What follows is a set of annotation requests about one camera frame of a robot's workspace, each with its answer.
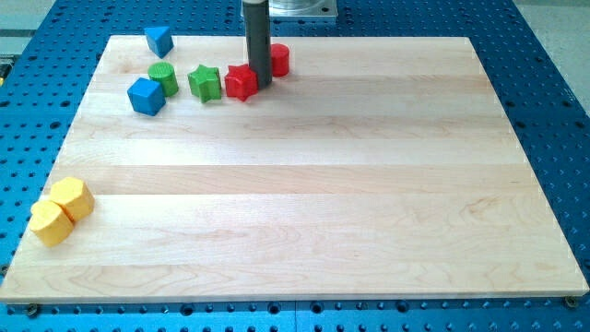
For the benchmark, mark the yellow rounded block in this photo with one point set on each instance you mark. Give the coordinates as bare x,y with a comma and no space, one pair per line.
49,223

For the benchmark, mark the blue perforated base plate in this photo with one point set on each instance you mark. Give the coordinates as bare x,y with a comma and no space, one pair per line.
66,40

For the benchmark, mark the red cylinder block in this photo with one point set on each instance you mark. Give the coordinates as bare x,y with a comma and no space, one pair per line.
279,59

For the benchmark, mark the yellow hexagonal block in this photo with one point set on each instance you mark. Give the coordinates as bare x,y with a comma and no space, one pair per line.
74,197

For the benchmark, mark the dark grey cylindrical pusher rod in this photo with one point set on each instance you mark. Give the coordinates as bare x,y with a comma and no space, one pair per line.
257,34

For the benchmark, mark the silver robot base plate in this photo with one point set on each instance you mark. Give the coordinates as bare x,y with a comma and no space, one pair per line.
303,9

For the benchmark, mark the blue cube block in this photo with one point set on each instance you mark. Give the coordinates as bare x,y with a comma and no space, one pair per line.
146,96

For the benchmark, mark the red star block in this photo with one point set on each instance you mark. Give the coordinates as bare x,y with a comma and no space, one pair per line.
240,82

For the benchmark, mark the green star block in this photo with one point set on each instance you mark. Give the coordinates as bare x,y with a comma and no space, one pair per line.
204,83

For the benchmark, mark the blue triangular prism block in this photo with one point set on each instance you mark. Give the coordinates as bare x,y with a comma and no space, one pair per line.
159,40

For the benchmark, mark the green cylinder block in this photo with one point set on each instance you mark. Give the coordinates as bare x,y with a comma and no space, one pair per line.
164,73

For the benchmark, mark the light wooden board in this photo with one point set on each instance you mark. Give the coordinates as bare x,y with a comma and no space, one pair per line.
377,168

